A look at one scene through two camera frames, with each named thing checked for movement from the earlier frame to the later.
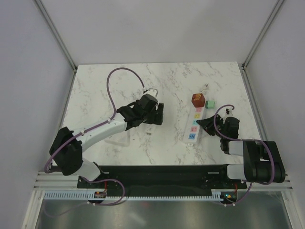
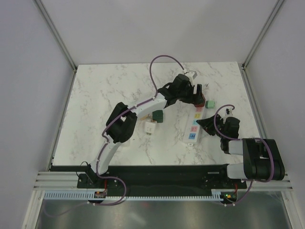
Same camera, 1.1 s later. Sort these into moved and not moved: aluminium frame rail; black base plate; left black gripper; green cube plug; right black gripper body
Moved: green cube plug; left black gripper
Not moved: aluminium frame rail; right black gripper body; black base plate
